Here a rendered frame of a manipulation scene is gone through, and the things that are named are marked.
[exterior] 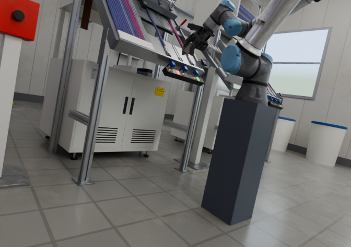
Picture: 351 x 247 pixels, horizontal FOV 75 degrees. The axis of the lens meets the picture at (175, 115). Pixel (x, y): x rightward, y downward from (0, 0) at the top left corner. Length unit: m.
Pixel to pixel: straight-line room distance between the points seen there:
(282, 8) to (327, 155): 3.19
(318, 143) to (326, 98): 1.03
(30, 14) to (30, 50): 3.15
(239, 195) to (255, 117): 0.35
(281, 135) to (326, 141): 0.66
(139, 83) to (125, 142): 0.43
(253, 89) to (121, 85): 0.86
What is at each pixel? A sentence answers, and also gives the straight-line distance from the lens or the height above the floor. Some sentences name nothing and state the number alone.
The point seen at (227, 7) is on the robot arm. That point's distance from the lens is 1.24.
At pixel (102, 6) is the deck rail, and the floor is 0.91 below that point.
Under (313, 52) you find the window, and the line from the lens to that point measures 4.95.
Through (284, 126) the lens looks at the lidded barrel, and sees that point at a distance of 4.20.
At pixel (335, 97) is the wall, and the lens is 4.67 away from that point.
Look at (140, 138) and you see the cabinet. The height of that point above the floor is 0.16.
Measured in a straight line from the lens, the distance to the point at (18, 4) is 1.20.
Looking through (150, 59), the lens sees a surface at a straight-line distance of 1.34.
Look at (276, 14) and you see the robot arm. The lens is 1.00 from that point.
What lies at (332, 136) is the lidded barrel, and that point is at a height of 0.43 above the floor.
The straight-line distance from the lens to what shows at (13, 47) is 1.20.
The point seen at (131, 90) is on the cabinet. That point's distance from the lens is 1.62.
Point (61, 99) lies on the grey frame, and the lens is 1.65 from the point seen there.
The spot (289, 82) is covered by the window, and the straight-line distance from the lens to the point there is 4.95.
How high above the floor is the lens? 0.50
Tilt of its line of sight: 4 degrees down
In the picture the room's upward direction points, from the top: 11 degrees clockwise
